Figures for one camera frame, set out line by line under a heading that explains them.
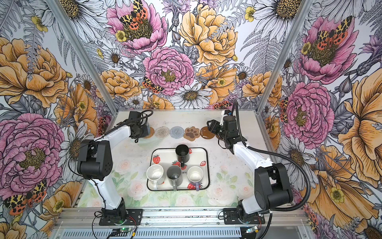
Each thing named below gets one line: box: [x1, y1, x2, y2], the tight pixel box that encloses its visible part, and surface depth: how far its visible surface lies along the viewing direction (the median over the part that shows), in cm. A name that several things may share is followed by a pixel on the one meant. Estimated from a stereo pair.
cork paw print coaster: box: [183, 125, 201, 142], surface depth 110 cm
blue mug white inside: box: [142, 122, 151, 138], surface depth 91 cm
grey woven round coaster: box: [169, 125, 185, 139], surface depth 110 cm
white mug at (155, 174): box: [146, 163, 165, 191], surface depth 83 cm
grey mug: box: [166, 165, 184, 192], surface depth 81 cm
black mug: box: [175, 143, 190, 168], surface depth 93 cm
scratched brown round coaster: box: [199, 126, 216, 140], surface depth 107 cm
